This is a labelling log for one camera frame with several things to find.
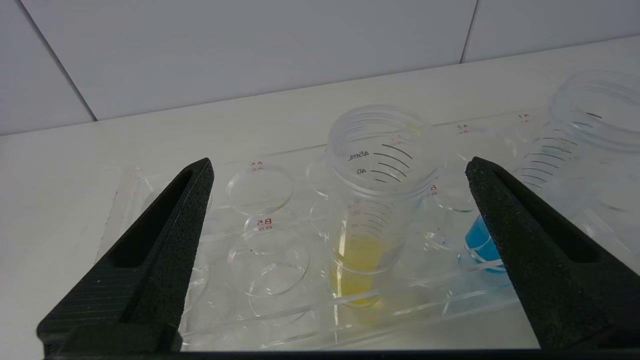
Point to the test tube with blue pigment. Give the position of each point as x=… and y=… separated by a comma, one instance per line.
x=477, y=245

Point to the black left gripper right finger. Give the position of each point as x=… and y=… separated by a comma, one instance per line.
x=560, y=280

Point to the clear acrylic test tube rack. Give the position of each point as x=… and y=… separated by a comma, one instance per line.
x=270, y=240

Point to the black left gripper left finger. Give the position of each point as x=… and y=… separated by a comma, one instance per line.
x=150, y=280

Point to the test tube with yellow pigment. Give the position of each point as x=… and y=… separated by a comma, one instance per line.
x=360, y=265

